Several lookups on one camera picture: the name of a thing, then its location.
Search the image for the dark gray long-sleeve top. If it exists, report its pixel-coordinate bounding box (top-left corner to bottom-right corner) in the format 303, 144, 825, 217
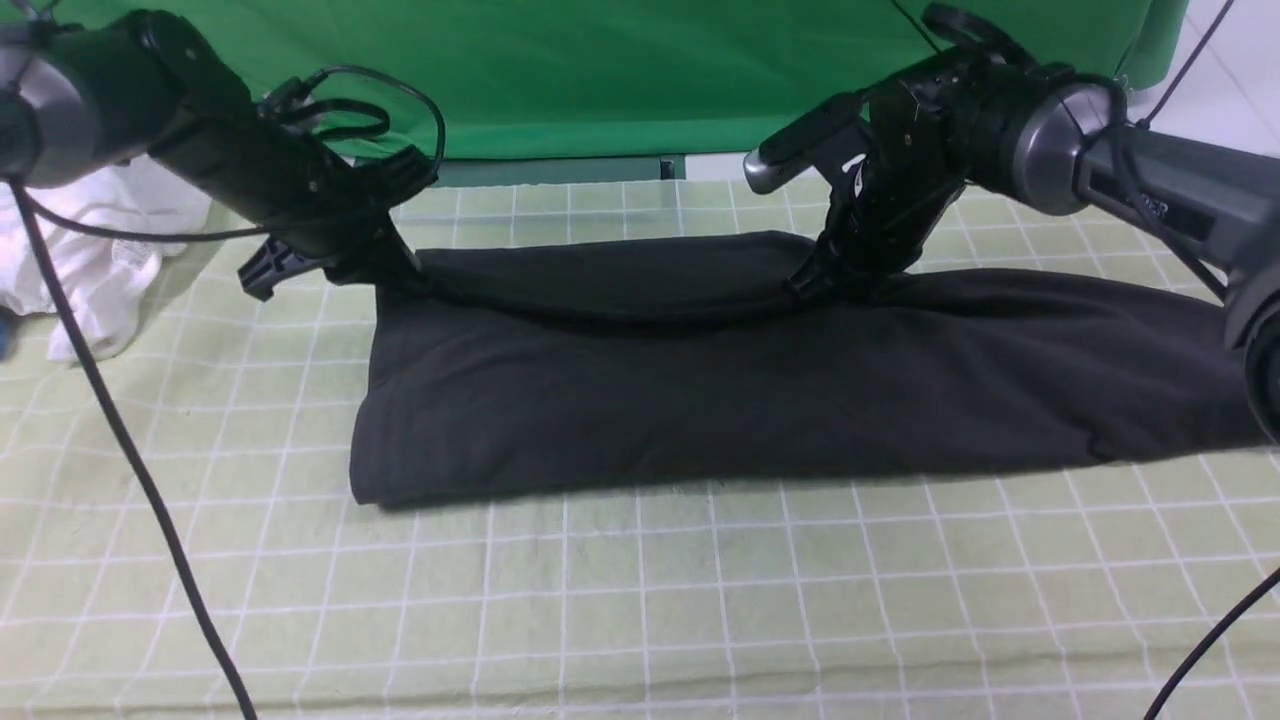
349, 268, 1268, 507

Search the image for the crumpled white shirt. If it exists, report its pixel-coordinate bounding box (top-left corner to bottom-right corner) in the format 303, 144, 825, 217
1, 158, 212, 359

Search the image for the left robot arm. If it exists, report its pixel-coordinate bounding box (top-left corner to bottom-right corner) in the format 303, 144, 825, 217
3, 10, 445, 301

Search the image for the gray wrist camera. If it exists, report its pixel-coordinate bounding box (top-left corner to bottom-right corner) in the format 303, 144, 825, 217
742, 90, 870, 195

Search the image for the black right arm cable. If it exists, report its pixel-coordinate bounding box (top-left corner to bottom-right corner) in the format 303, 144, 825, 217
1140, 565, 1280, 720

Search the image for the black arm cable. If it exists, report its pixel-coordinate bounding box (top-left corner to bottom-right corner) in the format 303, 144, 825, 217
1140, 565, 1280, 720
0, 176, 261, 720

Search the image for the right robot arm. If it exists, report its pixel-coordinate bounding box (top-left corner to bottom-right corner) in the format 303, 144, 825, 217
742, 44, 1277, 436

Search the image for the blue object at left edge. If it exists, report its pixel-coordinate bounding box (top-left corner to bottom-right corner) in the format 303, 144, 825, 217
0, 310, 17, 361

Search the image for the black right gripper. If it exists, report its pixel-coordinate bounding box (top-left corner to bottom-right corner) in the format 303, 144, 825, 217
786, 45, 1011, 301

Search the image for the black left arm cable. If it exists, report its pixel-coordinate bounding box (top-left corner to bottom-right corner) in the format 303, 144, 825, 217
0, 176, 261, 720

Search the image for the light green checkered tablecloth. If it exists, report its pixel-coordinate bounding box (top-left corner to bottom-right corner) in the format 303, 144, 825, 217
1, 176, 1277, 719

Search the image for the green backdrop cloth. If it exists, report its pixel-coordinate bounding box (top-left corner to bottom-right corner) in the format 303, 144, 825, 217
40, 0, 1190, 163

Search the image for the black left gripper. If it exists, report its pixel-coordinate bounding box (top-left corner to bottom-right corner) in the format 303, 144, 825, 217
150, 97, 436, 302

